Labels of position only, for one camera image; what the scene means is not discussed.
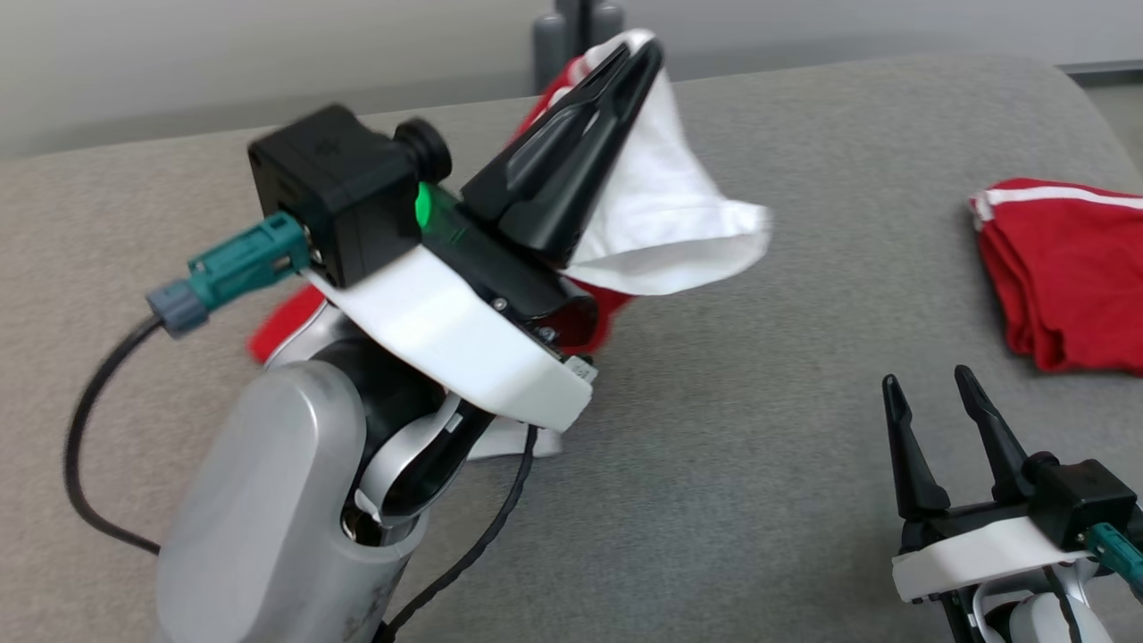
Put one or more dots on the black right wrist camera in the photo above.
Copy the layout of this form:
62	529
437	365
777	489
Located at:
1080	496

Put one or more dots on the grey fabric upholstered platform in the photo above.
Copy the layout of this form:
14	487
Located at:
759	446

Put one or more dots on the red shorts with white stripes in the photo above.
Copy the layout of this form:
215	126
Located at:
1072	277

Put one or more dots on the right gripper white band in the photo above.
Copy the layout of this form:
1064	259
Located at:
973	554

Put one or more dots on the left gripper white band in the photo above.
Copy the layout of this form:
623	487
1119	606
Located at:
446	321

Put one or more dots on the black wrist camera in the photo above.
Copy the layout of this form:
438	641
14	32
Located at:
330	179
1080	496

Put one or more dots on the grey metal post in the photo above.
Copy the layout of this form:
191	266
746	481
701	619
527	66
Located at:
549	49

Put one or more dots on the red and white basketball jersey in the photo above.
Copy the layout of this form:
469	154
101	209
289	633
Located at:
661	205

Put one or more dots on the grey rounded post foot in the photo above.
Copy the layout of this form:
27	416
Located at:
607	18

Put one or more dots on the teal camera connector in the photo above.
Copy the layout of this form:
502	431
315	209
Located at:
1116	549
241	263

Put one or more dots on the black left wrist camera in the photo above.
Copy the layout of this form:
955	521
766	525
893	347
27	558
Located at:
330	179

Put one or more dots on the teal right camera connector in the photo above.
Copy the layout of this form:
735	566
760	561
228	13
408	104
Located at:
1116	549

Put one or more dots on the teal left camera connector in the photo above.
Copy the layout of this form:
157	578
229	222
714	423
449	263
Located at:
241	263

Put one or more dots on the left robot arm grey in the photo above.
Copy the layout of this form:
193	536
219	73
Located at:
268	500

